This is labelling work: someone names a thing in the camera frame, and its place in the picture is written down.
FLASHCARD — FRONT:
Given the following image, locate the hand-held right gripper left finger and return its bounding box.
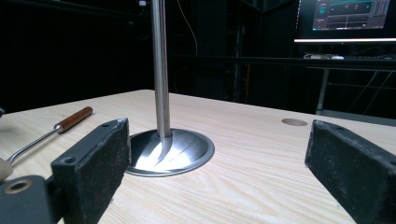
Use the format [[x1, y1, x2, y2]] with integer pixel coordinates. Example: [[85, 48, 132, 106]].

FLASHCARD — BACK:
[[50, 117, 133, 224]]

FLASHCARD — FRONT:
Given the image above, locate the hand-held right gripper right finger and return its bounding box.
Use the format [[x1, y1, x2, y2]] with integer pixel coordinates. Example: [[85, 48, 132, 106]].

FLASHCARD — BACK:
[[304, 119, 396, 224]]

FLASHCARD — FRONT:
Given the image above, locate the metal stand with round base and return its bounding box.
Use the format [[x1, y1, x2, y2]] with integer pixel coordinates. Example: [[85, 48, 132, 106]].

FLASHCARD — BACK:
[[125, 0, 216, 178]]

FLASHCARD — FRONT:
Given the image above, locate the dark desk with metal legs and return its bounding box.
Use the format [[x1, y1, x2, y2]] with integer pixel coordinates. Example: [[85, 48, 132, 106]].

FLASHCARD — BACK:
[[174, 53, 396, 117]]

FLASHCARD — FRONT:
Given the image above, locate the computer monitor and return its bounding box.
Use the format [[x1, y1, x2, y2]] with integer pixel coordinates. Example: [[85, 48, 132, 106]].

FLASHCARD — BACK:
[[293, 0, 396, 45]]

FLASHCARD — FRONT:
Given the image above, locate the wooden-handled metal tool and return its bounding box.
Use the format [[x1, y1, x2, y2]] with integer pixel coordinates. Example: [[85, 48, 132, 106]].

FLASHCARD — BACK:
[[5, 105, 94, 165]]

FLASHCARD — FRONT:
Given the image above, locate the hanging thin cable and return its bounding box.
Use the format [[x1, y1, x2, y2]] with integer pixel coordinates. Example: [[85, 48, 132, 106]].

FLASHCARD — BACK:
[[176, 0, 199, 57]]

